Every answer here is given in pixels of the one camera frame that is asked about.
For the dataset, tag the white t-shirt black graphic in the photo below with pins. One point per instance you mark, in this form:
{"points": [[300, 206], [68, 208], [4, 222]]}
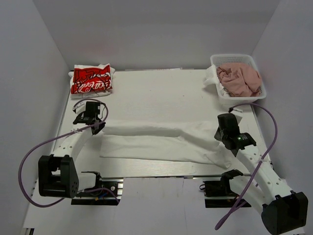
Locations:
{"points": [[164, 141]]}

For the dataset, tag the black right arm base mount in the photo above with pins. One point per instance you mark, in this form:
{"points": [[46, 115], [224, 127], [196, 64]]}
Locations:
{"points": [[217, 192]]}

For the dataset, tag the pink t-shirt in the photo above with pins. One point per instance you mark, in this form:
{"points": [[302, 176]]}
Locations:
{"points": [[239, 79]]}

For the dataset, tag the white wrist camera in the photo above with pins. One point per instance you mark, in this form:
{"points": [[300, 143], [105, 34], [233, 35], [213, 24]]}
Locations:
{"points": [[238, 113], [79, 108]]}

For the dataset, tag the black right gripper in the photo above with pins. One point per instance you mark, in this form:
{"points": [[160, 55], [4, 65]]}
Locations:
{"points": [[220, 135]]}

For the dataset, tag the folded red coca-cola t-shirt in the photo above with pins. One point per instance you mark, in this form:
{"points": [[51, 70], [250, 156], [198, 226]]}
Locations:
{"points": [[91, 81]]}

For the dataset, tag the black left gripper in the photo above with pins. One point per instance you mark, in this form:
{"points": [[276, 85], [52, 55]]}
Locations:
{"points": [[98, 127]]}

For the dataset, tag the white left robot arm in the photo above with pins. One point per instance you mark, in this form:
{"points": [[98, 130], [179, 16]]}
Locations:
{"points": [[58, 176]]}

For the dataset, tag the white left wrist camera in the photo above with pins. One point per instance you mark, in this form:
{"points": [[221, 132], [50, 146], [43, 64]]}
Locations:
{"points": [[79, 108]]}

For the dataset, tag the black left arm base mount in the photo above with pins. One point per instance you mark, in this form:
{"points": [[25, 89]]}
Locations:
{"points": [[94, 190]]}

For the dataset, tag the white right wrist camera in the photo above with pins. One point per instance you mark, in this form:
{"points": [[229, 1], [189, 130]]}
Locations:
{"points": [[238, 113]]}

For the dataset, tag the white plastic basket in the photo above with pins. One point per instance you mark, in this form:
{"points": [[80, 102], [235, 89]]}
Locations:
{"points": [[218, 59]]}

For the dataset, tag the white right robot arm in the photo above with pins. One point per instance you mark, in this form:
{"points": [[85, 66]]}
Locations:
{"points": [[281, 208]]}

